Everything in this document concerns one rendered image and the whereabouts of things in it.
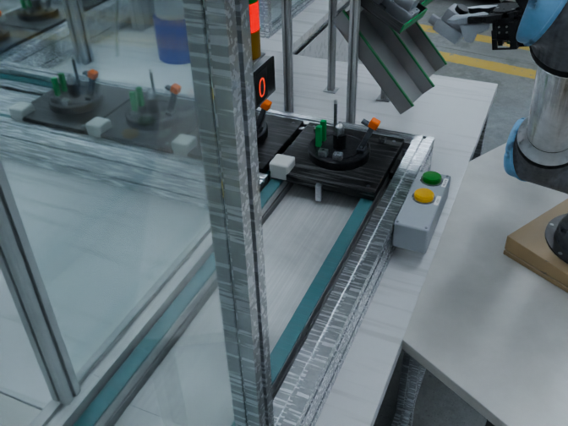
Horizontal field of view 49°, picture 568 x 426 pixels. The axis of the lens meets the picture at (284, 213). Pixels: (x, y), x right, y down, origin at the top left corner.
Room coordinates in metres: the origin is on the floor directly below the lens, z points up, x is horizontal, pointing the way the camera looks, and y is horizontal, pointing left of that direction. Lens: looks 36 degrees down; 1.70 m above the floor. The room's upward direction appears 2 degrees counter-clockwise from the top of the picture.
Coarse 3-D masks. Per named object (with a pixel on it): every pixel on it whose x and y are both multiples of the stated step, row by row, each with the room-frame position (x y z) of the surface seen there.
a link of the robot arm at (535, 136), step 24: (528, 0) 0.80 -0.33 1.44; (552, 0) 0.78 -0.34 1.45; (528, 24) 0.79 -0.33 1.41; (552, 24) 0.77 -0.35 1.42; (552, 48) 0.79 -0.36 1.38; (552, 72) 0.81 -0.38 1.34; (552, 96) 0.86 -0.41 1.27; (528, 120) 0.96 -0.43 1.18; (552, 120) 0.89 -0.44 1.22; (528, 144) 0.96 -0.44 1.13; (552, 144) 0.92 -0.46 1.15; (528, 168) 0.97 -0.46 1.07; (552, 168) 0.94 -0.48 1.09
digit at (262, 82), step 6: (264, 72) 1.09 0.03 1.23; (258, 78) 1.07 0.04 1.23; (264, 78) 1.09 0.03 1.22; (258, 84) 1.06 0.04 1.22; (264, 84) 1.09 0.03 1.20; (258, 90) 1.06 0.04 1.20; (264, 90) 1.09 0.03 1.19; (258, 96) 1.06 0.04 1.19; (264, 96) 1.08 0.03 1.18; (258, 102) 1.06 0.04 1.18
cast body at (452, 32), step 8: (448, 8) 1.35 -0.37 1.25; (456, 8) 1.35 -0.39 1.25; (464, 8) 1.35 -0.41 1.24; (432, 16) 1.39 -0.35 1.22; (448, 16) 1.35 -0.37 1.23; (432, 24) 1.39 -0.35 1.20; (440, 24) 1.36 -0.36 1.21; (448, 24) 1.35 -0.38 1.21; (440, 32) 1.36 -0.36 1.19; (448, 32) 1.35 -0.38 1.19; (456, 32) 1.33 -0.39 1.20; (448, 40) 1.34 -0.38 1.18; (456, 40) 1.33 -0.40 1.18
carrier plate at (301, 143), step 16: (304, 128) 1.34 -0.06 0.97; (304, 144) 1.26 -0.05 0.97; (384, 144) 1.25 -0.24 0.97; (400, 144) 1.25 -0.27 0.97; (304, 160) 1.19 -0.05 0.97; (384, 160) 1.18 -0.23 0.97; (288, 176) 1.13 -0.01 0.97; (304, 176) 1.13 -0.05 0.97; (320, 176) 1.12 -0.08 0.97; (336, 176) 1.12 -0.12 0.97; (352, 176) 1.12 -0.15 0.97; (368, 176) 1.12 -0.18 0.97; (384, 176) 1.12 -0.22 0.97; (336, 192) 1.09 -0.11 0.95; (352, 192) 1.07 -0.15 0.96; (368, 192) 1.06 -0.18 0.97
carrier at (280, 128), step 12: (264, 120) 1.35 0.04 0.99; (276, 120) 1.38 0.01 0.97; (288, 120) 1.38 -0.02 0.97; (300, 120) 1.38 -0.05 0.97; (264, 132) 1.29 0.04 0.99; (276, 132) 1.32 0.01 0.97; (288, 132) 1.32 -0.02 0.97; (264, 144) 1.27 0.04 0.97; (276, 144) 1.27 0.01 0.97; (288, 144) 1.29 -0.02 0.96; (264, 156) 1.21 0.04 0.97; (264, 168) 1.17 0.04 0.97
